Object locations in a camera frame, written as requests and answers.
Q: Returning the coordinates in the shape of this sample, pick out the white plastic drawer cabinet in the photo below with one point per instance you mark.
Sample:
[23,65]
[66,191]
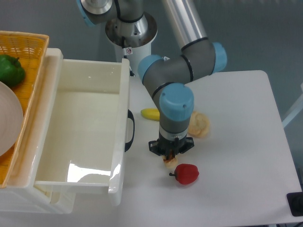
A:
[21,194]

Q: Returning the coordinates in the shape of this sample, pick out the black drawer handle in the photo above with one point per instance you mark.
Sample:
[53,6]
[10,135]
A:
[131,130]

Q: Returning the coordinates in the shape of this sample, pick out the black device at table edge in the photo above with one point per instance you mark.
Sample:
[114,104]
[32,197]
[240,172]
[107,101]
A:
[295,201]

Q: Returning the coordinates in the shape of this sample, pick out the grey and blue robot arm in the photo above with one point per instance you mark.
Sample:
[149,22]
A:
[166,81]

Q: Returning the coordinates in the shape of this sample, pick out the orange woven basket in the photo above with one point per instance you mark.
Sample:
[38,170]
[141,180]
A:
[31,49]

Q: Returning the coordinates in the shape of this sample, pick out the green bell pepper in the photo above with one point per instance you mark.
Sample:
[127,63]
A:
[11,70]

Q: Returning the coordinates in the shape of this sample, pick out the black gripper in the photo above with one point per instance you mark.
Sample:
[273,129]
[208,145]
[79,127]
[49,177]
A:
[162,146]

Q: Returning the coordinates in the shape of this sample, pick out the white table clamp bracket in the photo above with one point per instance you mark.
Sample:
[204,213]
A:
[165,58]

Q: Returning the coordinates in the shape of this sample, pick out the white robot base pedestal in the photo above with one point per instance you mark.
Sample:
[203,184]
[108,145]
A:
[132,40]

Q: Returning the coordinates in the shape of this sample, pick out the round pale bread roll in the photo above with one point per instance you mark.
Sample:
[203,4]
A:
[199,125]

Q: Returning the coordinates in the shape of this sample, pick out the red bell pepper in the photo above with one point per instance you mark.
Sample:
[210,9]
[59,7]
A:
[185,173]

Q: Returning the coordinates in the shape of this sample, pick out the white plastic drawer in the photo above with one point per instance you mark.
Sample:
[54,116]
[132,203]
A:
[86,137]

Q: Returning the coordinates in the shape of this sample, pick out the yellow banana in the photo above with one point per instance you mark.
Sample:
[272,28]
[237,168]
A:
[152,114]

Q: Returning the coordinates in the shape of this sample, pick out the beige round plate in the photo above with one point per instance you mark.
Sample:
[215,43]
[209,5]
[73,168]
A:
[11,118]

